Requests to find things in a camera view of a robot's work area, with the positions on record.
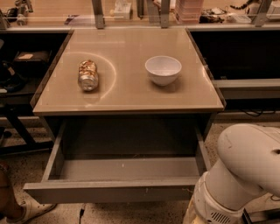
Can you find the grey top drawer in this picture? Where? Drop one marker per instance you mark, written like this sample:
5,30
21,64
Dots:
123,160

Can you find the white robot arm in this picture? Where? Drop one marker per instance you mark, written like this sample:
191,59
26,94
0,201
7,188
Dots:
248,167

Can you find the grey cabinet with beige top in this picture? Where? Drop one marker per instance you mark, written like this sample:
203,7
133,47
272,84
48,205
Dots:
124,86

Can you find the white bowl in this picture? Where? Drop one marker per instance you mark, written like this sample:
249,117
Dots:
162,70

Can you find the crushed metal can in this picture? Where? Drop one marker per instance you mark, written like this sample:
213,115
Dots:
88,78

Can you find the pink plastic container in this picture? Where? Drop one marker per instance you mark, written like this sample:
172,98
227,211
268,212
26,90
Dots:
188,11

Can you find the black case on shelf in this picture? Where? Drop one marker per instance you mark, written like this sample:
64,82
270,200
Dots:
32,64

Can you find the white clog shoe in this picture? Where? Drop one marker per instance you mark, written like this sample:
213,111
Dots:
28,210

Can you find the person's bare leg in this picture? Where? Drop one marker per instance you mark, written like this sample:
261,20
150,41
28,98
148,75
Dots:
9,207

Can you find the black metal base frame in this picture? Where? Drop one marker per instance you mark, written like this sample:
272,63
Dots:
271,216

